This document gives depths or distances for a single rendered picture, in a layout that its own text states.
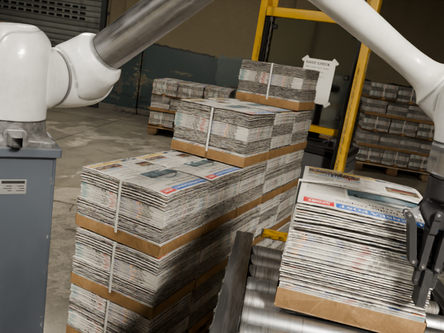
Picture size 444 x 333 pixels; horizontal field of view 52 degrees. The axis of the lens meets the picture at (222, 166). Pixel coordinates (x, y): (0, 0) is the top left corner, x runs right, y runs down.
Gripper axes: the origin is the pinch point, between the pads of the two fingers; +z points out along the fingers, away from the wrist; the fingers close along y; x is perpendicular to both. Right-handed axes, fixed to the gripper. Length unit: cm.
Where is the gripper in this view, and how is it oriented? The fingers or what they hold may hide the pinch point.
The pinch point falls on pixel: (422, 285)
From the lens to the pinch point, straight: 92.6
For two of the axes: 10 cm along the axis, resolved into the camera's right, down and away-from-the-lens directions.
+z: -1.5, 9.6, 2.3
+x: -1.2, 2.1, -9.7
